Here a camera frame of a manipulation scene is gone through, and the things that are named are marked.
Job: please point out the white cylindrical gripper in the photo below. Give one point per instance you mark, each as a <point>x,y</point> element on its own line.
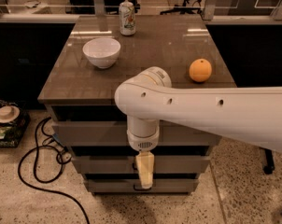
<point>143,143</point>

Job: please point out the grey top drawer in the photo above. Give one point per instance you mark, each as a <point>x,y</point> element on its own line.
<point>114,134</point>

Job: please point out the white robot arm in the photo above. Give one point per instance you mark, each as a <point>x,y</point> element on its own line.
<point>250,115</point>

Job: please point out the grey bottom drawer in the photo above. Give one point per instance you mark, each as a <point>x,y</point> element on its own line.
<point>134,186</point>

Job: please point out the grey drawer cabinet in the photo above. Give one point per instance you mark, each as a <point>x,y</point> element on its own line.
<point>76,90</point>

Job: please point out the orange fruit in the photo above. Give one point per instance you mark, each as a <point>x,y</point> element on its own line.
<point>200,70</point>

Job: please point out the white ceramic bowl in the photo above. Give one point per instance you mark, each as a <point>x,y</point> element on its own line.
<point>102,52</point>

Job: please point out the black stand leg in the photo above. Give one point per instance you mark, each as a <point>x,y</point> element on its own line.
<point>268,165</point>

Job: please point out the dark box of items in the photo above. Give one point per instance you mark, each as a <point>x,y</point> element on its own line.
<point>12,133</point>

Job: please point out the tan toy hat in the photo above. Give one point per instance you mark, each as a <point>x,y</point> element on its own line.
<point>8,113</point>

